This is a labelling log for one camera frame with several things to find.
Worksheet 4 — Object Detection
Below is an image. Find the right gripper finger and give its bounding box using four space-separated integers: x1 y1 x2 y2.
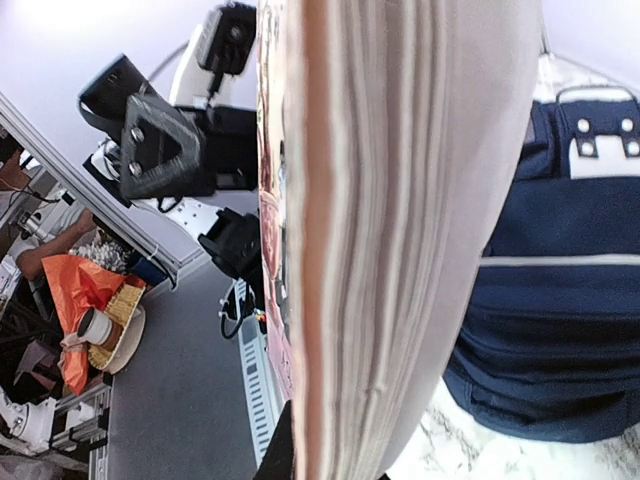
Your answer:
253 400 295 480

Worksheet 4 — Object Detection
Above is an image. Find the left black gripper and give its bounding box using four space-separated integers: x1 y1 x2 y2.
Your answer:
120 94 258 200

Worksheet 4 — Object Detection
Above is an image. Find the orange treehouse book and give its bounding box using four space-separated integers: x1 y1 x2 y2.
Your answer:
257 1 542 479

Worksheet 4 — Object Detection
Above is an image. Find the navy blue student backpack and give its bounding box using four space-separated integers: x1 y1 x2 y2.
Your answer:
443 85 639 443

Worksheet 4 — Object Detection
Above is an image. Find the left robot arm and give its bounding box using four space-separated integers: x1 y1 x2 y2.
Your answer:
76 54 257 286

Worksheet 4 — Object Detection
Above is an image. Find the person forearm in background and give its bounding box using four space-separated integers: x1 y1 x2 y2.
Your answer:
13 209 96 281

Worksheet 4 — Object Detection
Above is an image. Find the woven straw basket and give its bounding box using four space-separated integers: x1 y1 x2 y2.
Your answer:
88 284 146 375

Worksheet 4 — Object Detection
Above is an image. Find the white paper cup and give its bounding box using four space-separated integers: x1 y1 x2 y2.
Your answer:
77 308 113 345

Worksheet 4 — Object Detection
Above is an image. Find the front aluminium rail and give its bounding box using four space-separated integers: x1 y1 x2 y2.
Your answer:
237 279 286 469

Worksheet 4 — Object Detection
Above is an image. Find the left aluminium frame post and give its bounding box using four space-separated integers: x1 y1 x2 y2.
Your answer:
1 96 180 290

